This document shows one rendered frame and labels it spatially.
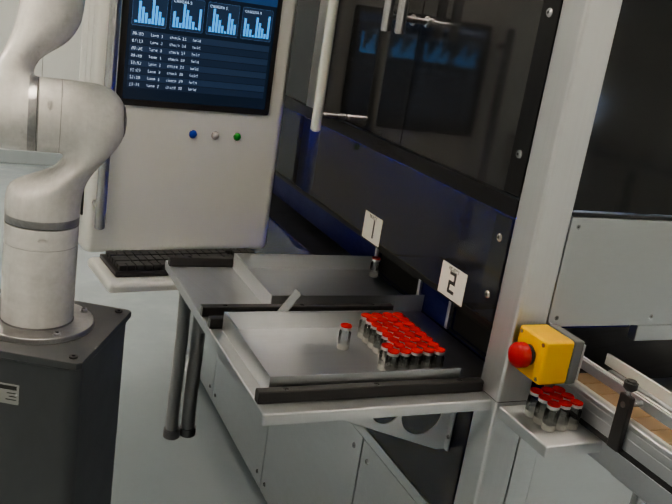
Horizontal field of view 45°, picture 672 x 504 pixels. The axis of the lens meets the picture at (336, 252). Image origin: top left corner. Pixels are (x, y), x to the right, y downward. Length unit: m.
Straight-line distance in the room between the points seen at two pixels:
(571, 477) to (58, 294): 0.96
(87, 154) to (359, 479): 0.94
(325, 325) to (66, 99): 0.61
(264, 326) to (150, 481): 1.24
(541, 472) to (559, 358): 0.31
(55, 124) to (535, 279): 0.79
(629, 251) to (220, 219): 1.13
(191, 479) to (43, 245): 1.42
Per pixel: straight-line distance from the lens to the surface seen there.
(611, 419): 1.35
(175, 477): 2.70
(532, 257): 1.32
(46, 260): 1.43
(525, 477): 1.52
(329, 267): 1.91
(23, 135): 1.38
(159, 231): 2.13
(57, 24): 1.41
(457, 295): 1.48
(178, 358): 2.41
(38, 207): 1.40
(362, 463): 1.85
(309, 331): 1.53
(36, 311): 1.46
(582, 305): 1.42
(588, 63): 1.29
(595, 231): 1.38
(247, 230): 2.22
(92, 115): 1.37
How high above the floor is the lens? 1.45
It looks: 16 degrees down
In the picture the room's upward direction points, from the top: 9 degrees clockwise
